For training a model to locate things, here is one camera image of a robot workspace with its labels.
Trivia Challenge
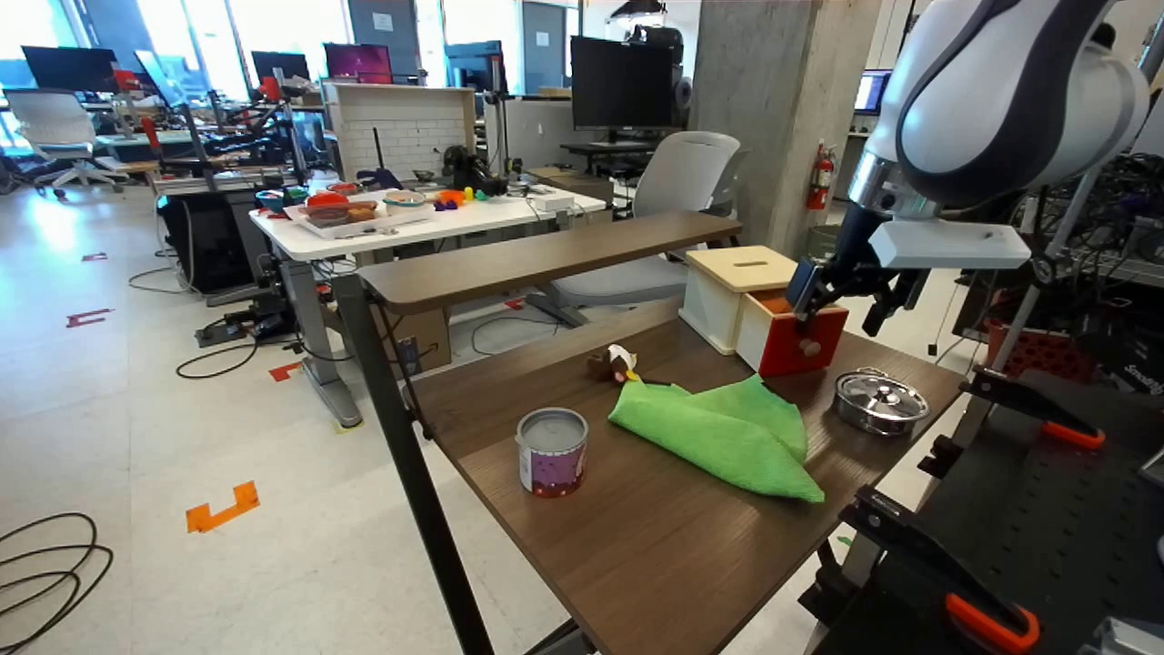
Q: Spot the white partition panel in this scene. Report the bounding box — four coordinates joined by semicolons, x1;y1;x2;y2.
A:
332;82;481;187

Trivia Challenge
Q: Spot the white wooden chest tan top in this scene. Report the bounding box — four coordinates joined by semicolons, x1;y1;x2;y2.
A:
678;245;826;358

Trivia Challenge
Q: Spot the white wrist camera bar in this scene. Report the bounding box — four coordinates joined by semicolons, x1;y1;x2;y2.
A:
867;214;1037;273

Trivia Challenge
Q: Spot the small blue lit screen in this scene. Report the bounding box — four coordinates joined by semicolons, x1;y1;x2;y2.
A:
851;65;896;122

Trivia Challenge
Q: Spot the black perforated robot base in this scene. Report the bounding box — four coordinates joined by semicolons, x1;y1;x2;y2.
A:
806;362;1164;655

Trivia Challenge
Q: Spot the black loose floor cable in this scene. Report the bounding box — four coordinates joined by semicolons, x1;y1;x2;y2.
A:
171;335;261;385

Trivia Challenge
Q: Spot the red fire extinguisher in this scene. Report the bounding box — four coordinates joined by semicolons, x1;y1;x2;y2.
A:
805;142;841;219

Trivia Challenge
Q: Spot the silver metal pan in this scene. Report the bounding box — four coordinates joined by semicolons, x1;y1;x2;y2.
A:
829;369;936;446

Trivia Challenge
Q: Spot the tin can purple label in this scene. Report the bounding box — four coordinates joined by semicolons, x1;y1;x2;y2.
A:
513;404;594;504

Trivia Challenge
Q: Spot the grey aluminium pole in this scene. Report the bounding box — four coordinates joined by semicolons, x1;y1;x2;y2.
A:
986;159;1112;375

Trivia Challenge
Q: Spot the grey concrete pillar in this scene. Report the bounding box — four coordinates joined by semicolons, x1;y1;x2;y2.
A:
686;0;887;258

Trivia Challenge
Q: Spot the grey office chair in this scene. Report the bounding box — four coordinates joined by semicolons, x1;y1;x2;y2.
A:
527;127;744;330

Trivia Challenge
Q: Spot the black monitor dark screen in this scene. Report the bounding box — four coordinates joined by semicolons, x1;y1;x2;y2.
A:
19;44;122;99

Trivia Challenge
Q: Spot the white office chair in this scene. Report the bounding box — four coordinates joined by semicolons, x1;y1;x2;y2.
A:
4;89;130;201

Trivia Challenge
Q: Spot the brown wooden shelf board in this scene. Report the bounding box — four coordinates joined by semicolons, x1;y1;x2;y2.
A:
356;210;744;308

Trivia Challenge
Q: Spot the green microfiber cloth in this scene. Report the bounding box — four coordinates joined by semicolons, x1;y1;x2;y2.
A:
603;372;829;509

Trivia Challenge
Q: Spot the black coiled floor cable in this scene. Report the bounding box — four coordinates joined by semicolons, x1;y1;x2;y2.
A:
0;509;121;655

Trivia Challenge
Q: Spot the monitor with pink screen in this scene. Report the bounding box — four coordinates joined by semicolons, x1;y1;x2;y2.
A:
320;40;398;89

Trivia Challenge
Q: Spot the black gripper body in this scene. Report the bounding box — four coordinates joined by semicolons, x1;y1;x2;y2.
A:
826;201;912;301

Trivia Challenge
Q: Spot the large black monitor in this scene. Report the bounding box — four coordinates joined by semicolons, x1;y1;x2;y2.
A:
567;34;683;133

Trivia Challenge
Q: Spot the red plastic crate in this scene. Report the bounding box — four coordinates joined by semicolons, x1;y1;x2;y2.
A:
981;322;1084;385

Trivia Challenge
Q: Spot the red wooden drawer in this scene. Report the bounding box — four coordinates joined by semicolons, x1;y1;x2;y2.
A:
736;287;851;381

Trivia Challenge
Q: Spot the black metal table frame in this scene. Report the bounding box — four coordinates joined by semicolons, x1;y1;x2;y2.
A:
332;273;498;655

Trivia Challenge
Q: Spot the orange floor tape marker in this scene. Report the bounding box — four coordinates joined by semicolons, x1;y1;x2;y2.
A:
181;476;265;539

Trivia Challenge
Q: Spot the white standing desk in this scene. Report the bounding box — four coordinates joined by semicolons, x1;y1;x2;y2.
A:
247;182;611;433

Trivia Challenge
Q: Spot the orange red parts stack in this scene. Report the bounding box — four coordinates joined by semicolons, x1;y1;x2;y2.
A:
297;182;386;232

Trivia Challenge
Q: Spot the black clamp orange handle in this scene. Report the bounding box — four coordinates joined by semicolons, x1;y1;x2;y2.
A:
795;484;1046;655
965;362;1108;454

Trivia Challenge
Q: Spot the small plush toy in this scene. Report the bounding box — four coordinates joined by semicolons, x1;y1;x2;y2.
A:
587;342;644;390

